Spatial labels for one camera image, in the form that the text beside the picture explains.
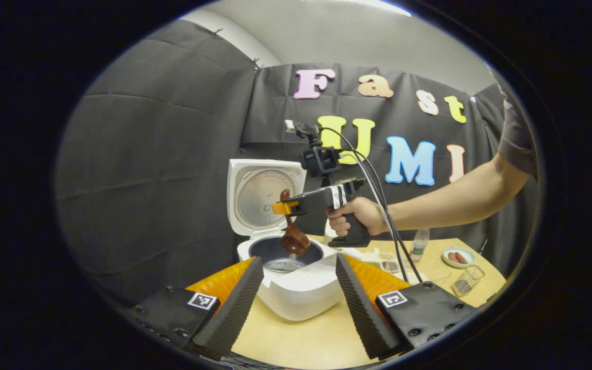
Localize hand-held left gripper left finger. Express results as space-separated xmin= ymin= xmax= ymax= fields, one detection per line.
xmin=124 ymin=257 xmax=265 ymax=361

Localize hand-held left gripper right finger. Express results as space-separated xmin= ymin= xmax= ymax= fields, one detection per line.
xmin=335 ymin=253 xmax=480 ymax=360

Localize dark wooden spoon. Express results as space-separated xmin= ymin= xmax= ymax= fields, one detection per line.
xmin=279 ymin=189 xmax=311 ymax=257

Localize white rice cooker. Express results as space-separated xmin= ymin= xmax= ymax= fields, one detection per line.
xmin=227 ymin=158 xmax=346 ymax=322

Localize metal mesh chopstick holder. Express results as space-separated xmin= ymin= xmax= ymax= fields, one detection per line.
xmin=451 ymin=265 xmax=486 ymax=298

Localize white divided dish of grains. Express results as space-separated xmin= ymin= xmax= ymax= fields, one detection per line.
xmin=362 ymin=248 xmax=402 ymax=274

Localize clear plastic water bottle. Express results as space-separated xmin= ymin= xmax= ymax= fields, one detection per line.
xmin=410 ymin=229 xmax=431 ymax=264

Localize pale green plate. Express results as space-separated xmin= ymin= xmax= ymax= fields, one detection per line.
xmin=442 ymin=246 xmax=477 ymax=269

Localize grey shirt sleeve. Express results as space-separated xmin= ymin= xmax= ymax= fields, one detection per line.
xmin=496 ymin=85 xmax=540 ymax=181

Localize black cable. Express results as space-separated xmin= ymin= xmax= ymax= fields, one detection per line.
xmin=338 ymin=149 xmax=410 ymax=283
xmin=321 ymin=127 xmax=424 ymax=284

